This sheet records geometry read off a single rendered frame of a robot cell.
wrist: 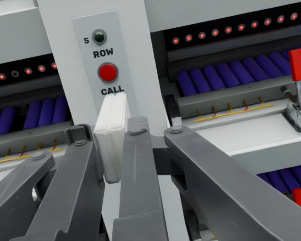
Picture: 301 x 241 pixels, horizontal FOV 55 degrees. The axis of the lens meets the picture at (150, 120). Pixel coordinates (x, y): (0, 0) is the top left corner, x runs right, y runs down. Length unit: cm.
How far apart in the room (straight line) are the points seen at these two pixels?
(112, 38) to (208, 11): 10
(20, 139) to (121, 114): 26
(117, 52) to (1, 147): 21
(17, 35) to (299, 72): 30
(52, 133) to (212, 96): 21
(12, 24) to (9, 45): 2
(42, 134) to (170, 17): 21
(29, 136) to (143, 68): 18
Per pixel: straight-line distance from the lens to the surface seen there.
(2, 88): 50
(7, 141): 41
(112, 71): 28
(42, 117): 43
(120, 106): 17
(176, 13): 30
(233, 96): 39
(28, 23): 30
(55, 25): 29
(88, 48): 29
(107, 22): 28
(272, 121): 38
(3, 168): 41
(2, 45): 32
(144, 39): 29
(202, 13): 31
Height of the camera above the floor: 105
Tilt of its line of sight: 20 degrees down
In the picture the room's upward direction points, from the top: 12 degrees counter-clockwise
